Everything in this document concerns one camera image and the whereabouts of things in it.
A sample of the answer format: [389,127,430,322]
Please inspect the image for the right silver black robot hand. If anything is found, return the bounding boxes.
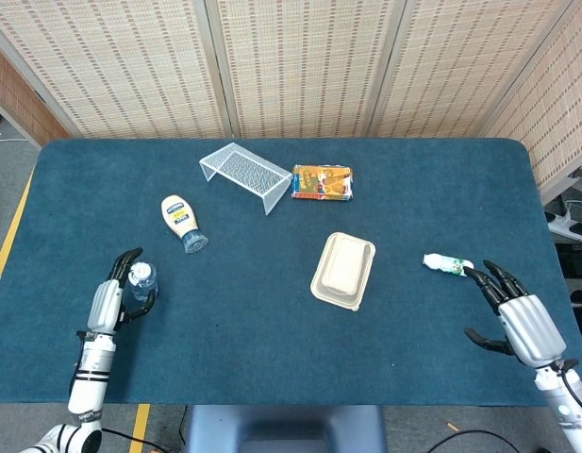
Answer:
[463,260,568,369]

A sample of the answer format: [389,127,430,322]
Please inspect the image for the transparent water bottle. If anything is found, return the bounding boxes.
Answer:
[127,261,158,303]

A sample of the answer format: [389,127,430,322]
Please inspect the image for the beige takeout food container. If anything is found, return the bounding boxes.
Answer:
[309,231,377,312]

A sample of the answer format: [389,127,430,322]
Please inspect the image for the white wire mesh shelf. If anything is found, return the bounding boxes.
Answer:
[198,142,293,217]

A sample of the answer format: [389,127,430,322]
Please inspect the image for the orange snack package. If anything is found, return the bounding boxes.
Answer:
[290,163,357,203]

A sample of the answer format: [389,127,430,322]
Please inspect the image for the small white yogurt bottle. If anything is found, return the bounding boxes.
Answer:
[422,252,474,277]

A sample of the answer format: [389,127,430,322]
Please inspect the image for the woven bamboo folding screen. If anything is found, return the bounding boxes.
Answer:
[0,0,582,191]

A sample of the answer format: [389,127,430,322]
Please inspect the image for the black cable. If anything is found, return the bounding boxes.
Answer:
[433,428,540,453]

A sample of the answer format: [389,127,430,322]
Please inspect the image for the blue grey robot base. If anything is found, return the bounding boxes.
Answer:
[184,404,390,453]

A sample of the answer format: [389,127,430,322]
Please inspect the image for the white power strip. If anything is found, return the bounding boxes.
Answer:
[543,210,582,243]

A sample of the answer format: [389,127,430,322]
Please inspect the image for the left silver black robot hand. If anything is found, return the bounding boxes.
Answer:
[85,247,158,336]

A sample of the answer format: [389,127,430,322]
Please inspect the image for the mayonnaise squeeze bottle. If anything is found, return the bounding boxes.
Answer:
[160,194,209,255]

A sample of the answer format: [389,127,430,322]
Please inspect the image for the blue felt table mat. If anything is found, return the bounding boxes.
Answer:
[0,137,582,408]

